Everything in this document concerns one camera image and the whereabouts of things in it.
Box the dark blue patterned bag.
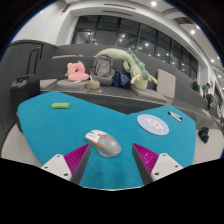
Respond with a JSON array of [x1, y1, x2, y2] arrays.
[[111, 71, 132, 89]]

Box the long green dragon plush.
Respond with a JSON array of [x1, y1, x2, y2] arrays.
[[93, 47, 159, 90]]

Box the person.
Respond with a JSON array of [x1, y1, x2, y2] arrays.
[[201, 82, 214, 101]]

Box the black bag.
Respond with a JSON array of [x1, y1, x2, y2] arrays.
[[197, 126, 210, 144]]

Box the black capped marker pen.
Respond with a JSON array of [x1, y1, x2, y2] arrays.
[[167, 111, 182, 123]]

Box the round ceiling lights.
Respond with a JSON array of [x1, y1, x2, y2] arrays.
[[149, 0, 224, 79]]

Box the grey computer mouse orange accents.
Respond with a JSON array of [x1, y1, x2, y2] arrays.
[[84, 129, 122, 158]]

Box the black wheeled suitcase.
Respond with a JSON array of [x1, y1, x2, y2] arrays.
[[9, 48, 41, 116]]

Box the pink plush toy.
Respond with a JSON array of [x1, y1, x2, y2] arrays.
[[64, 60, 90, 82]]

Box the grey backpack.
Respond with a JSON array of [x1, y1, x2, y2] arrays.
[[89, 54, 116, 86]]

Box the round light blue mouse pad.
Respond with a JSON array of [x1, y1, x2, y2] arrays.
[[136, 113, 170, 136]]

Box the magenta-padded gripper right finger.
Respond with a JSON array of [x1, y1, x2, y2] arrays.
[[131, 142, 184, 185]]

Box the flat grey square cushion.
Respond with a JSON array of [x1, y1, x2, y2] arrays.
[[130, 85, 169, 103], [39, 78, 59, 90]]

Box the small brown woven basket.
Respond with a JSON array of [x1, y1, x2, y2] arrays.
[[86, 79, 101, 90]]

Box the upright beige square cushion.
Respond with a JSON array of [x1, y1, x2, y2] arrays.
[[155, 68, 177, 100]]

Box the round grey seat cushion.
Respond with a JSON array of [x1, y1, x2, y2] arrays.
[[55, 78, 92, 89]]

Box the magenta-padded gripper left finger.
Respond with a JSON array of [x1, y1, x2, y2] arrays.
[[40, 142, 92, 186]]

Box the small green eraser block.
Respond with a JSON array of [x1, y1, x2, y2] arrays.
[[51, 102, 71, 110]]

